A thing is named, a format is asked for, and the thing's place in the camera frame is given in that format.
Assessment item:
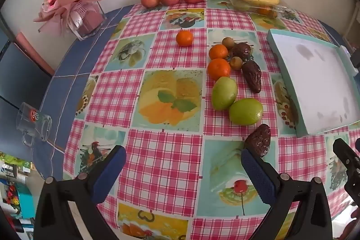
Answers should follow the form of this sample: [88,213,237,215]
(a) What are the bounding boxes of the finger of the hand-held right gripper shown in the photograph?
[333,138,360,202]

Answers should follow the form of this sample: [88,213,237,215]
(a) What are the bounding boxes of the brown kiwi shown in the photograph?
[229,56,243,71]

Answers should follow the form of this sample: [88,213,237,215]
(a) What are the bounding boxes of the large dark wrinkled date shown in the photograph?
[245,124,271,158]

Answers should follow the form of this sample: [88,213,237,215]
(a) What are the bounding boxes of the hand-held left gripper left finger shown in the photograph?
[34,145,127,240]

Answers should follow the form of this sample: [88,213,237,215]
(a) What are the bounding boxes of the teal cardboard tray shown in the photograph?
[267,29,360,138]

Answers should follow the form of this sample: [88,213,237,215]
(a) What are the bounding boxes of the clear plastic container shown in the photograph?
[228,0,288,19]

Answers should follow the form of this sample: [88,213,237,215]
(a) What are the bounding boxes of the teal plastic box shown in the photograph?
[15,182,36,219]

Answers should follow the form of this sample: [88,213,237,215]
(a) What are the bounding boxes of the square glass vase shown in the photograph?
[67,1,106,41]

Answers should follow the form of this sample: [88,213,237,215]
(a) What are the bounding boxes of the round dark wrinkled date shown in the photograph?
[232,43,252,61]

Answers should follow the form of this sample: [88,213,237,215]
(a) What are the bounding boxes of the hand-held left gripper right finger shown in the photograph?
[241,147,334,240]

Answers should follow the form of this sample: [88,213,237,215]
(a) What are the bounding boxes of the glass mug with red logo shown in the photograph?
[15,102,53,148]

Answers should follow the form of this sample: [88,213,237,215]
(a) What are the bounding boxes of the long dark wrinkled date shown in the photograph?
[242,61,262,94]

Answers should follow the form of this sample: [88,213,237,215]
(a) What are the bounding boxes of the black charger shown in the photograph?
[350,48,360,67]

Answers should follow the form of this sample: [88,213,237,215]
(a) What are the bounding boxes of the tangerine in clear container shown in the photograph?
[257,6,277,18]

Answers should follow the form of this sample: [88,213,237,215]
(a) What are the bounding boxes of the orange tangerine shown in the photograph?
[209,44,229,60]
[176,30,194,47]
[207,58,231,81]

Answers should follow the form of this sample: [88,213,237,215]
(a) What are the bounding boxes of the white power strip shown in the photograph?
[340,45,359,74]

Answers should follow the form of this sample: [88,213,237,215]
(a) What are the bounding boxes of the green fruit in clear container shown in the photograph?
[235,0,252,11]

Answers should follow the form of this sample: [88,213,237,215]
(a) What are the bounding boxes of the pink checked printed tablecloth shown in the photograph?
[63,0,360,240]

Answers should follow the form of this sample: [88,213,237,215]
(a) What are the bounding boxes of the dark cabinet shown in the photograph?
[0,8,55,117]

